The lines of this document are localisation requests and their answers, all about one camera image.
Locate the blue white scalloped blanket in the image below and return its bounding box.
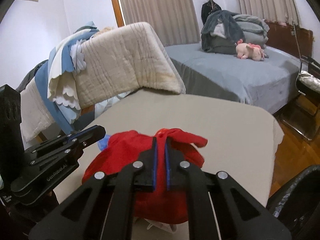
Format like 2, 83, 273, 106
35, 22, 99, 134

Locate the beige tablecloth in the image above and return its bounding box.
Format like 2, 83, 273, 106
53, 88, 285, 240

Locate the red cloth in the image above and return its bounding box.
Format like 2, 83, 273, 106
82, 128, 208, 224

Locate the black lined trash bin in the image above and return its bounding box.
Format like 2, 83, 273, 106
266, 165, 320, 239

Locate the black cantilever chair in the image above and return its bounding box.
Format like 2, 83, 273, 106
280, 24, 319, 141

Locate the beige quilted blanket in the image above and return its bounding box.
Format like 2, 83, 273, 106
21, 22, 185, 141

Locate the bed with grey sheet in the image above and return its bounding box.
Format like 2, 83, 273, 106
166, 43, 299, 114

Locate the dark wooden headboard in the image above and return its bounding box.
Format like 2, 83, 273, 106
265, 20, 314, 58

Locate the right beige curtain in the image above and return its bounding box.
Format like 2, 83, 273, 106
239, 0, 299, 25

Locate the pink plush pig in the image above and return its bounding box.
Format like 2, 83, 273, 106
235, 39, 266, 61

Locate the beige curtain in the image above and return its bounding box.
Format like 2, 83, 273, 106
239, 0, 299, 25
120, 0, 200, 46

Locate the blue plastic bag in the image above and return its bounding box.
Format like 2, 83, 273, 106
97, 134, 111, 151

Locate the left beige curtain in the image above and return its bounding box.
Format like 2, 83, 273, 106
120, 0, 200, 46

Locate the silver chair cushion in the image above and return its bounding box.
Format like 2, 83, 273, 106
298, 70, 320, 93

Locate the folded grey duvet pile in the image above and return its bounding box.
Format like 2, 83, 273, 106
233, 14, 270, 49

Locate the dark grey fleece jacket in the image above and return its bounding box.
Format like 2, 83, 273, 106
201, 10, 245, 55

